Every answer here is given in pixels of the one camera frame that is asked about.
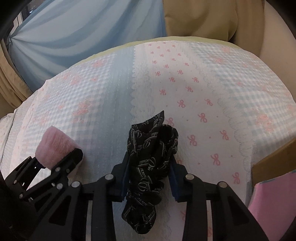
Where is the pink fuzzy scrunchie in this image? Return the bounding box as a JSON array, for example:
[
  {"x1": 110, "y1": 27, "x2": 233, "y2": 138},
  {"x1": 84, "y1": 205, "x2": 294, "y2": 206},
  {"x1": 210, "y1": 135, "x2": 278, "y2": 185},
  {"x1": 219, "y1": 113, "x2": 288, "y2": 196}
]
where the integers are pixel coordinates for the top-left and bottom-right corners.
[{"x1": 35, "y1": 126, "x2": 80, "y2": 170}]

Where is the black patterned cloth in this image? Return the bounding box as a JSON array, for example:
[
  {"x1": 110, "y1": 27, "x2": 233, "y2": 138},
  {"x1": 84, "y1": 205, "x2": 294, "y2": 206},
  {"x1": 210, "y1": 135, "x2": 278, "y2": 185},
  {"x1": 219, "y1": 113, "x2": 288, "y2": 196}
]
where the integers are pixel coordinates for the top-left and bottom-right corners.
[{"x1": 121, "y1": 111, "x2": 179, "y2": 235}]

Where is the beige left curtain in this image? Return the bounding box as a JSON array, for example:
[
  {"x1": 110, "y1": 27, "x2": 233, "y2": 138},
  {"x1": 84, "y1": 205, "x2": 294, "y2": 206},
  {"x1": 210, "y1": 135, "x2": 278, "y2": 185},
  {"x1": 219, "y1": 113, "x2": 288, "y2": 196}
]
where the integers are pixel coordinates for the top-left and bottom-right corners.
[{"x1": 1, "y1": 40, "x2": 33, "y2": 118}]

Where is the beige curtain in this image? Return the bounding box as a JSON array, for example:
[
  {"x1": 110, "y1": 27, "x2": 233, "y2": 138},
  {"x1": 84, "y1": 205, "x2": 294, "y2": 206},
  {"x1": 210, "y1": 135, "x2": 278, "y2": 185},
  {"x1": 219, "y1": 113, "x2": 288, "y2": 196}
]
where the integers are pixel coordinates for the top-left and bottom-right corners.
[
  {"x1": 1, "y1": 40, "x2": 33, "y2": 118},
  {"x1": 163, "y1": 0, "x2": 264, "y2": 45}
]

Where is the checkered pastel bed cover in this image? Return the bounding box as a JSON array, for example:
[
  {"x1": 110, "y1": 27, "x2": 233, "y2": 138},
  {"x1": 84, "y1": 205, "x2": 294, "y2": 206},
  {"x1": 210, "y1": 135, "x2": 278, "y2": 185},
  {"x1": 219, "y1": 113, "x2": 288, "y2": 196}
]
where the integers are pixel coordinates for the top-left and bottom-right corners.
[{"x1": 0, "y1": 41, "x2": 296, "y2": 241}]

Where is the cardboard box with pink wrap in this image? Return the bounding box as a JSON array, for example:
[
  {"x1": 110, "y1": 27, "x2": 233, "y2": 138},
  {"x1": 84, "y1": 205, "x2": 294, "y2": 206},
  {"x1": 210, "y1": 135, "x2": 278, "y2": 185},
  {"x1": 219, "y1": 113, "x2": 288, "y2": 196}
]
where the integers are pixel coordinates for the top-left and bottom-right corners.
[{"x1": 248, "y1": 141, "x2": 295, "y2": 240}]

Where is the light blue hanging sheet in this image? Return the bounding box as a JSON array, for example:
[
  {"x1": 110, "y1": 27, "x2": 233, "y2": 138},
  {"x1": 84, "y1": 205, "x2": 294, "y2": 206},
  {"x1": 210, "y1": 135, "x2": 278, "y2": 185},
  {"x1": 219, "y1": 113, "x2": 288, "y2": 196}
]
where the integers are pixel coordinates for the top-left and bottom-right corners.
[{"x1": 9, "y1": 1, "x2": 166, "y2": 91}]

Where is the green mattress sheet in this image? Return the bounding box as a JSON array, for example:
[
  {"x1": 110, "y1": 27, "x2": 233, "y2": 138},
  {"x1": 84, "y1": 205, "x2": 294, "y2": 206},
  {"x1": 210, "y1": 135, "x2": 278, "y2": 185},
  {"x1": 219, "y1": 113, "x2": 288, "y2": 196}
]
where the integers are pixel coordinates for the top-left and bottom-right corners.
[{"x1": 74, "y1": 36, "x2": 241, "y2": 66}]

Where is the beige right curtain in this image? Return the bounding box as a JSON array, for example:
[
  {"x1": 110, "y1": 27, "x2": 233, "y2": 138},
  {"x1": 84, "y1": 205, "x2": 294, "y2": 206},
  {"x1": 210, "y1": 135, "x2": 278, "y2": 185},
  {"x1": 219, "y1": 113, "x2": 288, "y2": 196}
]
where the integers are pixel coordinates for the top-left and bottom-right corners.
[{"x1": 163, "y1": 0, "x2": 264, "y2": 45}]

